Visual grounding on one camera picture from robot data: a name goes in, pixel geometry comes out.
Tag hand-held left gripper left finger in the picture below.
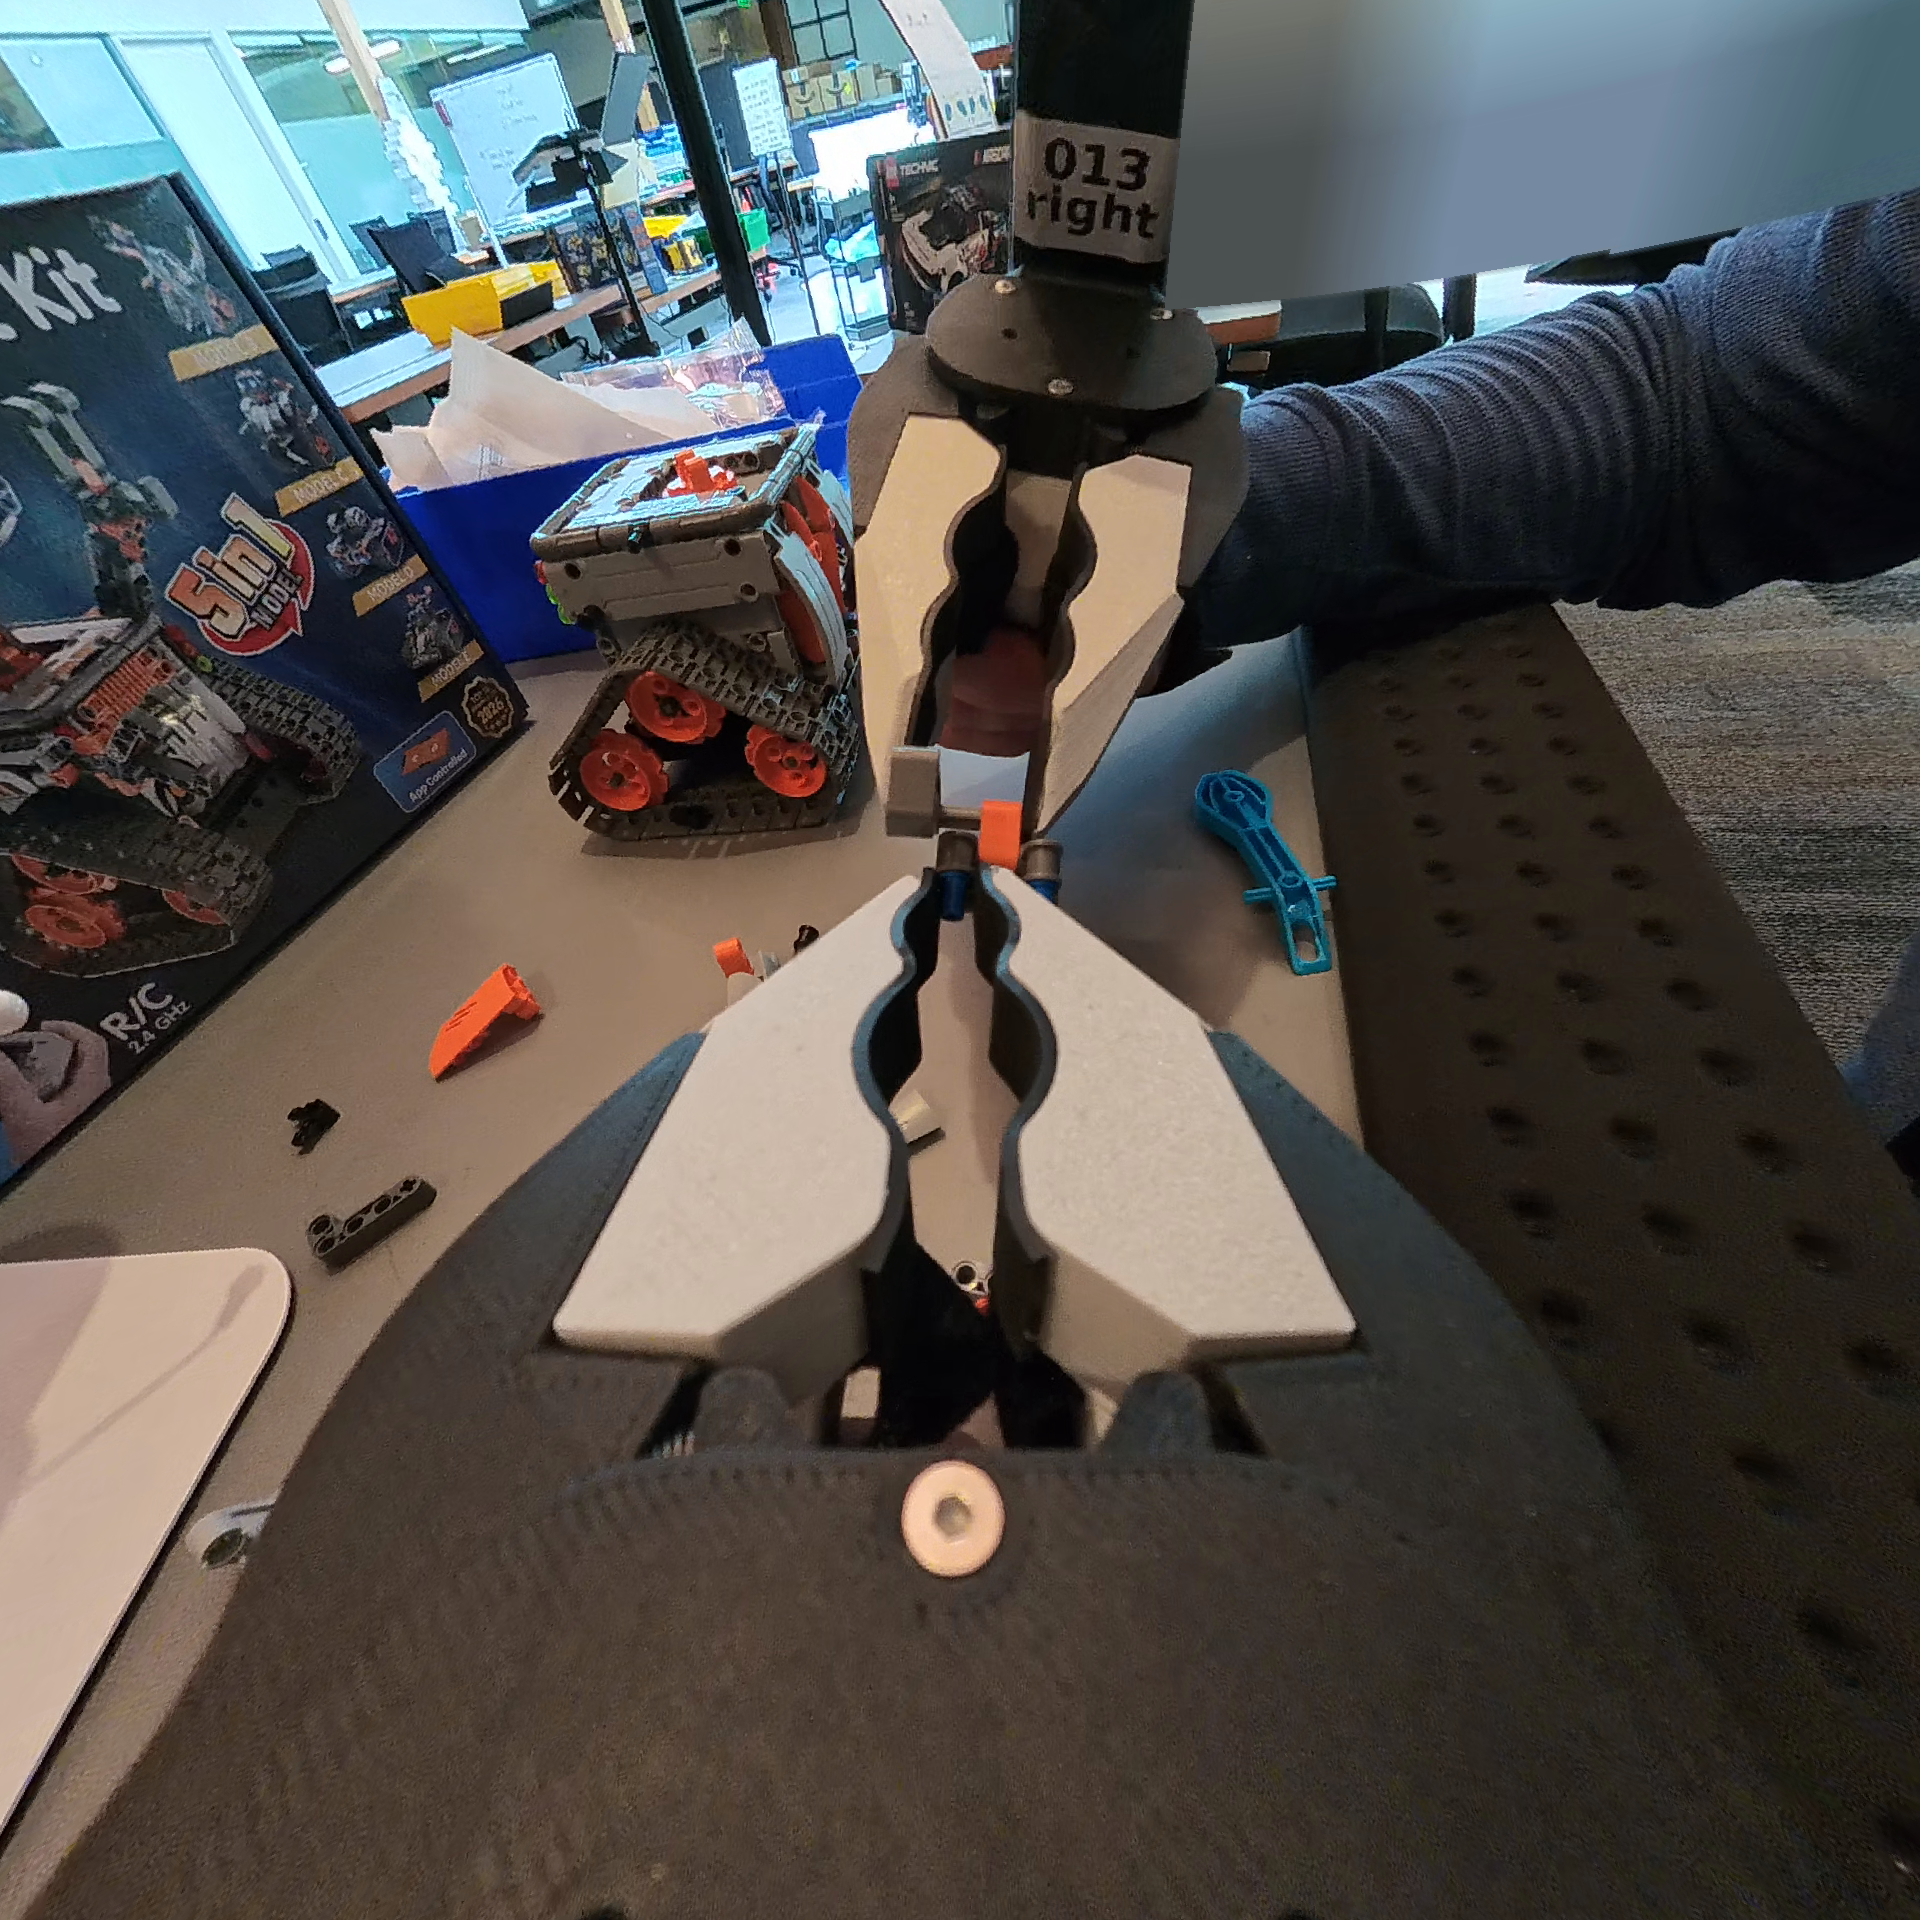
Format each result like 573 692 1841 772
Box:
550 873 939 1361

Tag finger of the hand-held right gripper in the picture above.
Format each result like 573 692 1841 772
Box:
1024 451 1202 841
848 405 1009 758

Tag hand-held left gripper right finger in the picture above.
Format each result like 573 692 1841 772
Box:
976 866 1360 1385

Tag grey beam assembly orange bush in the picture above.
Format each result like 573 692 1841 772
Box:
885 745 1070 921

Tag person's right forearm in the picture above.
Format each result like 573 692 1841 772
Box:
1191 188 1920 662

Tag person's right hand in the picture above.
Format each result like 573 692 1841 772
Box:
941 622 1046 753

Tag grey panel assembly orange connector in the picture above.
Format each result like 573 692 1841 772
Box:
711 927 818 1038

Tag tracked toy robot vehicle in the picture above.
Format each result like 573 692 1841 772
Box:
531 420 867 847

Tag orange wedge brick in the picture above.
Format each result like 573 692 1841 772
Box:
426 964 544 1081

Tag cyan plastic separator tool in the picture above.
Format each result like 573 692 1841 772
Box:
1195 769 1336 977

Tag dark grey three-hole beam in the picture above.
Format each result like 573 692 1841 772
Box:
306 1178 440 1268

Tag white paper sheets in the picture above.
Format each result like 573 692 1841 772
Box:
374 330 789 490

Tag black dimpled mat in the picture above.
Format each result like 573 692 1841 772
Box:
1305 599 1920 1920

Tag blue storage bin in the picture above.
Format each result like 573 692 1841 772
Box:
381 335 863 662

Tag black pole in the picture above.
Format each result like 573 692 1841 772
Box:
641 0 769 355

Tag yellow bins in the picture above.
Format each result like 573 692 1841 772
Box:
401 262 568 347

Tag whiteboard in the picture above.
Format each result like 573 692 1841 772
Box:
431 53 578 226

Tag blue robot kit box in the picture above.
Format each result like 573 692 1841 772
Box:
0 171 529 1186

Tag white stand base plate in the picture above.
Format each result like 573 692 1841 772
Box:
0 1249 294 1788

